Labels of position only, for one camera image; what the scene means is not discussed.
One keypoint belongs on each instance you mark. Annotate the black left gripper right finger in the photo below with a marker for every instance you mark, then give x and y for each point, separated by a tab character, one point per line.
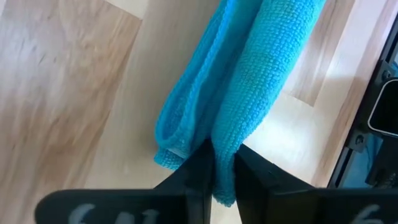
280	196

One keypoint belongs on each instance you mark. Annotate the black aluminium table frame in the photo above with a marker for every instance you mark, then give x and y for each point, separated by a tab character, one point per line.
357	146

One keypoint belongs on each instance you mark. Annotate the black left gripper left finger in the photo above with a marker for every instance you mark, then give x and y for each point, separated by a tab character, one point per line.
174	199

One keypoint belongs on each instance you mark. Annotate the blue microfiber towel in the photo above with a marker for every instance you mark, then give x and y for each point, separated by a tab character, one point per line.
236	87

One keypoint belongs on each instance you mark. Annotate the black camera tripod bracket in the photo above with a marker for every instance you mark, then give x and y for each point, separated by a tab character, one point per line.
385	105

